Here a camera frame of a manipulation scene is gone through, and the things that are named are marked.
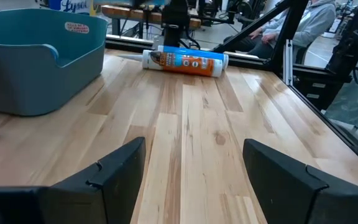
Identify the silver aluminium profile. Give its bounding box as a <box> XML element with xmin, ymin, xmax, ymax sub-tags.
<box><xmin>283</xmin><ymin>39</ymin><xmax>294</xmax><ymax>86</ymax></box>

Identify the teal plastic bin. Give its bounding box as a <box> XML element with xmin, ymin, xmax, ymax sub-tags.
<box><xmin>0</xmin><ymin>8</ymin><xmax>108</xmax><ymax>117</ymax></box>

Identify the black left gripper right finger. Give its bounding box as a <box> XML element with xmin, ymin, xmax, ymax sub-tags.
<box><xmin>242</xmin><ymin>138</ymin><xmax>358</xmax><ymax>224</ymax></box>

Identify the orange sealant tube with nozzle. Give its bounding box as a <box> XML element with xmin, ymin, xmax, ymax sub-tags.
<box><xmin>118</xmin><ymin>49</ymin><xmax>224</xmax><ymax>78</ymax></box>

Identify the Lysol wipes canister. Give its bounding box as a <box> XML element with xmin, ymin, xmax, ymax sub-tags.
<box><xmin>48</xmin><ymin>0</ymin><xmax>98</xmax><ymax>16</ymax></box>

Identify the wooden workbench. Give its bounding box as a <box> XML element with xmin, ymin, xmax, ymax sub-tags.
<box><xmin>100</xmin><ymin>4</ymin><xmax>202</xmax><ymax>29</ymax></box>

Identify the person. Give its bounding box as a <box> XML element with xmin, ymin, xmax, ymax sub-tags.
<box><xmin>222</xmin><ymin>0</ymin><xmax>337</xmax><ymax>60</ymax></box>

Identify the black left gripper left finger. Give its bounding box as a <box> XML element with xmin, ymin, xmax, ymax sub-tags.
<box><xmin>0</xmin><ymin>136</ymin><xmax>147</xmax><ymax>224</ymax></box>

